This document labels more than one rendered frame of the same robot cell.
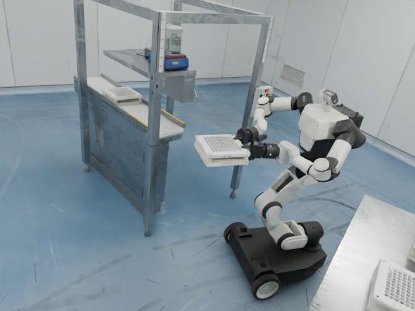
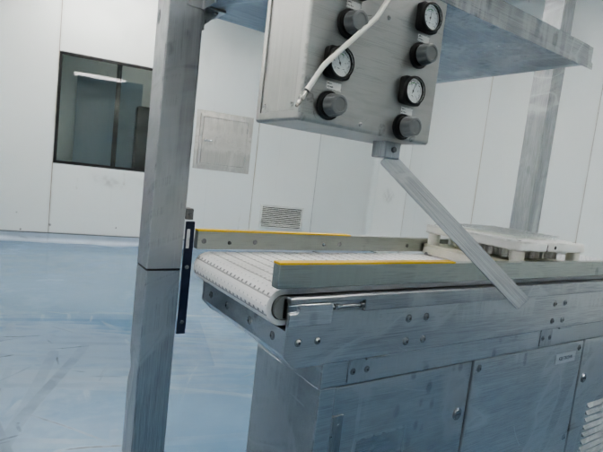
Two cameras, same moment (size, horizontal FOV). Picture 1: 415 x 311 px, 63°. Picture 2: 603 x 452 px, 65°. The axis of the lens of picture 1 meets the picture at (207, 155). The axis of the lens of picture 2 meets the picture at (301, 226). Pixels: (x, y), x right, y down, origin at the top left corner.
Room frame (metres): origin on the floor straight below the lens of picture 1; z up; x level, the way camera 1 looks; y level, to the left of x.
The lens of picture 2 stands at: (2.45, -0.38, 0.99)
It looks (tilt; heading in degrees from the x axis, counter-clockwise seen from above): 6 degrees down; 101
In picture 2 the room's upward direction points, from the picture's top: 7 degrees clockwise
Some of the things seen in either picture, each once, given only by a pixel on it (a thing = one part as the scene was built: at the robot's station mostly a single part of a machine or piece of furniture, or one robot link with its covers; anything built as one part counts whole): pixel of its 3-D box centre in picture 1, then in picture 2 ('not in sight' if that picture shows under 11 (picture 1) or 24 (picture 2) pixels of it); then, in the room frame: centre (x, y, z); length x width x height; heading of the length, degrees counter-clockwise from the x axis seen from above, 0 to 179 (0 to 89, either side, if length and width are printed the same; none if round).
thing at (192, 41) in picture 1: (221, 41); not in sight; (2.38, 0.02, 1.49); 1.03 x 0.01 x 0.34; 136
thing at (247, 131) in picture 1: (244, 136); not in sight; (1.90, -0.21, 1.04); 0.12 x 0.10 x 0.13; 144
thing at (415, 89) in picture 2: not in sight; (412, 91); (2.45, 0.27, 1.12); 0.04 x 0.01 x 0.04; 46
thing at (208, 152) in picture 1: (222, 145); not in sight; (1.72, -0.07, 1.04); 0.25 x 0.24 x 0.02; 22
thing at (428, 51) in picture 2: not in sight; (425, 50); (2.46, 0.28, 1.18); 0.03 x 0.02 x 0.04; 46
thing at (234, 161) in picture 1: (220, 153); not in sight; (1.72, -0.07, 0.99); 0.24 x 0.24 x 0.02; 22
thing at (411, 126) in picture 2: not in sight; (408, 123); (2.45, 0.27, 1.08); 0.03 x 0.03 x 0.04; 46
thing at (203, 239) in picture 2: (108, 100); (446, 245); (2.58, 0.86, 0.87); 1.32 x 0.02 x 0.03; 46
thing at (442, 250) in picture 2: (121, 98); (499, 258); (2.69, 0.78, 0.86); 0.24 x 0.24 x 0.02; 45
